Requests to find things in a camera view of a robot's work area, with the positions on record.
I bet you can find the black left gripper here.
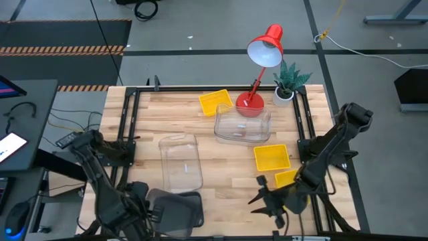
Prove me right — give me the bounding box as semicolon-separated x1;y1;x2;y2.
125;181;165;235

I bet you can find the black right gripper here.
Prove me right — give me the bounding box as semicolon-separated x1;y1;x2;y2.
247;175;297;230

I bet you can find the smoky grey plastic bin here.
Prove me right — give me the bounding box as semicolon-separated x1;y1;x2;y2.
146;187;199;239
180;190;205;229

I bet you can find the yellow plastic basket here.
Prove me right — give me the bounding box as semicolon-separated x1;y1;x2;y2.
199;88;234;117
253;144;292;172
274;169;311;206

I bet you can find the clear plastic bin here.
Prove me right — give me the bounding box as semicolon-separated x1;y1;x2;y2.
158;133;204;194
213;102;272;145
215;104;271;143

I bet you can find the black computer mouse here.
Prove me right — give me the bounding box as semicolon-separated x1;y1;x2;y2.
4;200;31;238

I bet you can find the potted plant in white pot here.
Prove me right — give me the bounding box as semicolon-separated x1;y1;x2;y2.
272;60;314;108

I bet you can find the smartphone with lit screen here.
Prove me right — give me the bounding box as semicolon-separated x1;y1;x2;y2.
0;133;28;164

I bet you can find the black side desk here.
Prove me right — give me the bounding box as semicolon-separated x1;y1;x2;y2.
0;79;60;173

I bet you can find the black hazard-striped floor mat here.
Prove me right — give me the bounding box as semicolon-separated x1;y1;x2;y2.
0;19;133;92

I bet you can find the red desk lamp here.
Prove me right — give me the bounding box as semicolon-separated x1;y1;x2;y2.
235;23;285;118

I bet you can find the computer monitor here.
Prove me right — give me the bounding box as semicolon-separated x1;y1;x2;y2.
0;75;27;100

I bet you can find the black floor box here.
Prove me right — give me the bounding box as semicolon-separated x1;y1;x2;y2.
393;68;428;113

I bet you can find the grey table foot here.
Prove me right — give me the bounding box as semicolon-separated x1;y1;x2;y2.
363;0;428;25

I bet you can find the black aluminium rig frame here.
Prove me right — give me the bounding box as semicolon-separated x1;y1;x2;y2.
76;75;362;241

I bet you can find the long black floor cable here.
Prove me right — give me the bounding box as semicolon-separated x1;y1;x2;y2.
89;0;124;86

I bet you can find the white floor cable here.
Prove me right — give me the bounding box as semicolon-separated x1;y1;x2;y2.
313;33;428;70

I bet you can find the coiled black cable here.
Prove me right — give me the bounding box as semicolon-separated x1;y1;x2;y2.
133;0;159;22

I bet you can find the yellow rope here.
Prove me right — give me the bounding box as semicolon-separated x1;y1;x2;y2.
319;0;347;41

